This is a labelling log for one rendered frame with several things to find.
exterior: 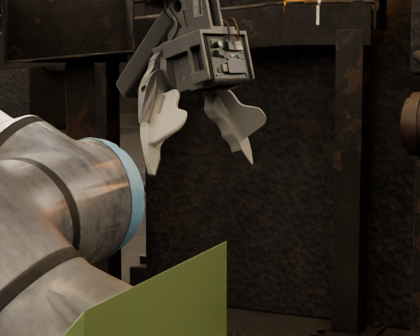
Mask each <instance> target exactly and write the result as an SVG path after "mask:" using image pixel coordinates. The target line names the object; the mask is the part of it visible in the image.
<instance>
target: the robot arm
mask: <svg viewBox="0 0 420 336"><path fill-rule="evenodd" d="M148 2H149V5H150V6H152V7H156V8H165V9H164V10H162V12H161V13H160V15H159V16H158V18H157V19H156V21H155V22H154V24H153V26H152V27H151V28H150V30H149V32H148V34H147V35H146V36H145V38H144V40H143V41H142V43H141V44H140V46H139V47H138V49H137V50H136V52H135V54H134V55H133V56H132V58H131V60H130V62H129V63H128V64H127V66H126V68H125V69H124V71H123V72H122V74H121V75H120V77H119V78H118V80H117V82H116V86H117V88H118V90H119V91H120V92H121V94H122V96H124V97H125V98H138V122H139V123H140V135H141V144H142V148H143V154H144V158H145V164H146V167H147V172H148V174H149V175H150V176H152V177H154V176H156V173H157V170H158V166H159V163H160V160H161V158H160V149H161V145H162V143H163V142H164V140H166V139H167V138H168V137H170V136H172V135H173V134H174V133H176V132H177V131H178V130H180V129H181V128H182V126H183V125H184V124H185V121H186V118H187V112H186V111H184V110H182V109H178V103H179V101H180V100H181V99H182V97H188V98H189V99H190V101H191V102H195V101H198V100H201V98H202V94H203V92H204V94H205V95H206V96H205V106H204V111H205V113H206V115H207V116H208V118H209V119H210V120H212V121H213V122H215V123H216V124H217V126H218V127H219V129H220V131H221V134H222V137H223V138H224V139H225V140H226V141H227V142H228V144H229V146H230V148H231V151H232V154H233V155H234V156H235V157H236V158H238V159H239V160H240V161H242V162H244V164H246V165H247V166H250V165H252V164H253V157H252V152H251V146H250V143H249V139H248V136H249V135H250V134H252V133H253V132H254V131H256V130H258V128H260V127H261V126H263V125H264V124H265V122H266V116H265V114H264V112H263V111H262V110H261V109H260V108H258V107H252V106H248V105H244V104H242V103H240V102H239V100H238V99H237V98H236V96H235V95H234V94H233V92H232V91H230V90H231V89H234V88H237V87H240V86H242V85H241V84H242V83H246V82H248V81H249V80H252V79H254V78H255V76H254V72H253V65H252V61H251V54H250V50H249V44H248V40H247V34H246V31H240V30H239V27H238V24H237V22H236V20H235V18H234V17H230V18H228V19H226V20H224V19H222V15H221V8H220V4H219V0H148ZM229 19H233V20H234V22H235V25H236V28H237V30H235V27H230V26H229V24H228V22H227V21H228V20H229ZM225 23H226V24H227V27H224V26H223V25H224V24H225ZM244 46H245V48H244ZM245 54H246V56H245ZM246 57H247V59H246ZM247 64H248V66H247ZM248 68H249V69H248ZM144 194H145V192H144V186H143V181H142V178H141V175H140V173H139V170H138V168H137V166H136V164H135V163H134V162H133V160H132V158H130V156H129V155H128V154H127V153H126V152H125V151H124V150H122V149H121V148H119V147H118V145H116V144H114V143H112V142H110V141H107V140H104V139H97V138H91V137H89V138H83V139H79V140H77V141H76V140H74V139H72V138H70V137H68V136H67V135H66V134H64V133H62V132H61V131H60V130H58V129H57V128H55V127H54V126H52V125H51V124H49V123H48V122H46V121H44V120H43V119H41V118H40V117H38V116H36V115H26V116H22V117H18V118H16V119H13V118H11V117H10V116H8V115H7V114H5V113H4V112H2V111H1V110H0V336H63V335H64V334H65V332H66V331H67V330H68V329H69V328H70V326H72V324H74V322H75V321H76V320H77V319H78V317H79V316H80V315H81V314H82V313H83V312H84V310H86V309H88V308H90V307H93V306H95V305H97V304H99V303H101V302H103V301H105V300H107V299H109V298H111V297H113V296H115V295H117V294H119V293H121V292H123V291H125V290H127V289H129V288H131V287H133V286H132V285H130V284H128V283H126V282H124V281H122V280H120V279H118V278H116V277H114V276H112V275H110V274H108V273H106V272H104V271H102V270H100V269H98V268H96V267H94V266H92V265H91V264H93V263H95V262H97V261H101V260H104V259H106V258H108V257H110V256H112V255H113V254H114V253H115V252H116V251H118V250H119V249H120V248H122V247H123V246H124V245H126V244H127V243H128V242H129V241H130V240H131V239H132V237H133V236H134V234H135V233H136V232H137V230H138V228H139V226H140V224H141V220H142V218H143V212H144V208H145V200H144Z"/></svg>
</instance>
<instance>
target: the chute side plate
mask: <svg viewBox="0 0 420 336"><path fill-rule="evenodd" d="M221 15H222V19H224V20H226V19H228V18H230V17H234V18H235V20H236V22H237V24H238V27H239V30H240V31H246V34H247V40H248V44H249V48H250V49H252V48H260V47H275V46H284V45H336V30H363V45H371V30H372V3H350V4H319V25H316V23H317V5H285V13H284V5H279V6H272V7H260V8H253V9H242V10H234V11H223V12H221ZM155 21H156V19H148V20H141V21H135V52H136V50H137V49H138V47H139V46H140V44H141V43H142V41H143V40H144V38H145V36H146V35H147V34H148V32H149V30H150V28H151V27H152V26H153V24H154V22H155ZM54 65H65V63H8V64H2V38H1V35H0V70H8V69H22V68H30V67H45V66H54Z"/></svg>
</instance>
